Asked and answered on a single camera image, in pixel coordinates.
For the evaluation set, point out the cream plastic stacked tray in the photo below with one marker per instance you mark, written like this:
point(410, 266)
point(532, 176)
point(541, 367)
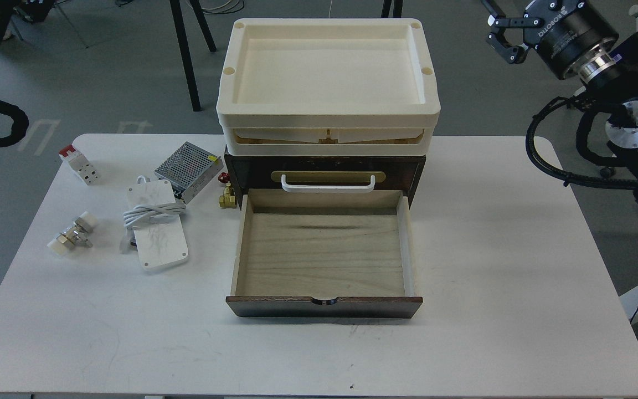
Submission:
point(328, 87)

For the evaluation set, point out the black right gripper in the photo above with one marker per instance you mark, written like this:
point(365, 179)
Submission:
point(567, 31)

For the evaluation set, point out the open wooden drawer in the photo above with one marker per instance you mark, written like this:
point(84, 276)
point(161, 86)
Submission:
point(324, 255)

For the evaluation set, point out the metal mesh power supply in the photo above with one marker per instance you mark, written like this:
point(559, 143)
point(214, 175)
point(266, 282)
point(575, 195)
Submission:
point(188, 170)

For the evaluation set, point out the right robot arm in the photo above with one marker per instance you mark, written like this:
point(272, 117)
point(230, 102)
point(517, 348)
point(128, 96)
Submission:
point(607, 133)

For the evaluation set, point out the metal fitting with white caps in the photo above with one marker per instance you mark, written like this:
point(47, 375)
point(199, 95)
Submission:
point(76, 235)

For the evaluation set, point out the brass valve red handle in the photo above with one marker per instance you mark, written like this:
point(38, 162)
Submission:
point(228, 199)

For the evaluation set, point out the white power strip with cable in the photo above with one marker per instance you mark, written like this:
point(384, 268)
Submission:
point(153, 225)

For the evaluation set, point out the red white circuit breaker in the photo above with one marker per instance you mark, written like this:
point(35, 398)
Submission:
point(79, 164)

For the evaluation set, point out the white drawer handle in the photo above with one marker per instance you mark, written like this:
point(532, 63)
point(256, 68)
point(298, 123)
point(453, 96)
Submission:
point(342, 189)

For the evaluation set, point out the dark wooden cabinet body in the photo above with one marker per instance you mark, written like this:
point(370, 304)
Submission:
point(400, 173)

